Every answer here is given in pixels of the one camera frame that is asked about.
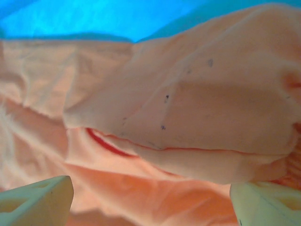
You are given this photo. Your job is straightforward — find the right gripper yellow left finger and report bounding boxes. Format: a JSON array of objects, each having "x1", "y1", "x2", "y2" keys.
[{"x1": 0, "y1": 175, "x2": 74, "y2": 226}]

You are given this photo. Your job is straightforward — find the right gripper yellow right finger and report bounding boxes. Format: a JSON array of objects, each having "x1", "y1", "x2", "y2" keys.
[{"x1": 230, "y1": 181, "x2": 301, "y2": 226}]

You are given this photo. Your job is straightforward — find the light orange shorts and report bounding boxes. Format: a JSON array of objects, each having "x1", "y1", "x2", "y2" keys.
[{"x1": 0, "y1": 3, "x2": 301, "y2": 226}]

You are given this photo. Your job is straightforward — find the teal plastic basket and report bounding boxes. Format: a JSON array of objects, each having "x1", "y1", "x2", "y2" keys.
[{"x1": 0, "y1": 0, "x2": 301, "y2": 43}]

